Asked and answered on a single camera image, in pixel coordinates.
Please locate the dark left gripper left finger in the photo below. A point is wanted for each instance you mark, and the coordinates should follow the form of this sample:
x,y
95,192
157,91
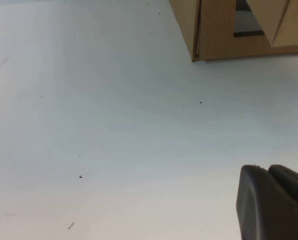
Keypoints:
x,y
259,212

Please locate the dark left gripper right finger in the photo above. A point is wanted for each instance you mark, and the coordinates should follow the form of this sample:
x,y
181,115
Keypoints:
x,y
291,185

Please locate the cardboard drawer with smooth window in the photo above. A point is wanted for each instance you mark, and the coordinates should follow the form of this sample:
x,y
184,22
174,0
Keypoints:
x,y
216,30

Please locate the lower cardboard drawer with window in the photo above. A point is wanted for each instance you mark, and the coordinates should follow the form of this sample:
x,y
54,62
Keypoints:
x,y
186,25

